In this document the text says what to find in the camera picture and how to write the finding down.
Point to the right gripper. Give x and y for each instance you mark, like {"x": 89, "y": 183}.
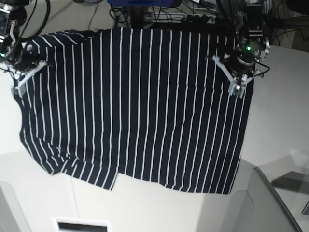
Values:
{"x": 24, "y": 61}

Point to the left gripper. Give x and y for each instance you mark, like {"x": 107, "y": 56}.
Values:
{"x": 240, "y": 63}

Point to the navy white striped t-shirt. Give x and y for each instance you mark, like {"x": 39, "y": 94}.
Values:
{"x": 150, "y": 104}

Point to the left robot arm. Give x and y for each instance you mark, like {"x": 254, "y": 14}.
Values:
{"x": 252, "y": 44}

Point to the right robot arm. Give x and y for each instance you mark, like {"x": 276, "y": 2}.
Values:
{"x": 13, "y": 23}

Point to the black power strip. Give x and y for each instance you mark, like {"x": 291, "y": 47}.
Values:
{"x": 164, "y": 17}

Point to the black table leg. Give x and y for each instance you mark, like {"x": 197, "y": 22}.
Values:
{"x": 137, "y": 15}

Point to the grey chair back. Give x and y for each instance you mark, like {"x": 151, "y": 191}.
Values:
{"x": 253, "y": 205}

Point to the white slotted box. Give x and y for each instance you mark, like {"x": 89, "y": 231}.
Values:
{"x": 66, "y": 224}

